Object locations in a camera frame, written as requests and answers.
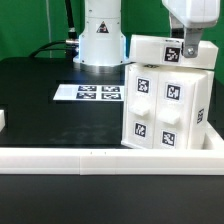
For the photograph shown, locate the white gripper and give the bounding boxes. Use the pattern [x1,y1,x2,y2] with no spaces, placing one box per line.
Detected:
[162,0,221,58]

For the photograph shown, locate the white cabinet body box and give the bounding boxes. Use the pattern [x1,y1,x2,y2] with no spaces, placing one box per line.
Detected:
[125,63,214,149]

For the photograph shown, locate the white cabinet top block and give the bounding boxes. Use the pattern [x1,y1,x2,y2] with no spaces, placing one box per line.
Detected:
[129,35,218,70]

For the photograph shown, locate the white cabinet door panel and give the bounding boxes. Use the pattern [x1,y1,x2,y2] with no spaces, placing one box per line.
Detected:
[153,72,196,149]
[122,64,158,149]

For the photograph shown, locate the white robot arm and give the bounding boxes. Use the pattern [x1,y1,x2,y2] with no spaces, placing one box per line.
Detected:
[74,0,220,69]

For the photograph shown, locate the white L-shaped boundary fence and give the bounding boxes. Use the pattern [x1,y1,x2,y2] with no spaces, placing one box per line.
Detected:
[0,126,224,175]

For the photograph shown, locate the small white block left edge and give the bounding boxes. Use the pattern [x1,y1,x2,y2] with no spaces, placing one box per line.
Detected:
[0,110,5,132]

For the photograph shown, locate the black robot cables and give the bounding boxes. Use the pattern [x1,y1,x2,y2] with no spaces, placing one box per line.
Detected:
[29,0,81,58]

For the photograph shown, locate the white marker base plate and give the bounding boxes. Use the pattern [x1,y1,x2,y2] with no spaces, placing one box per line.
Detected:
[54,84,124,101]

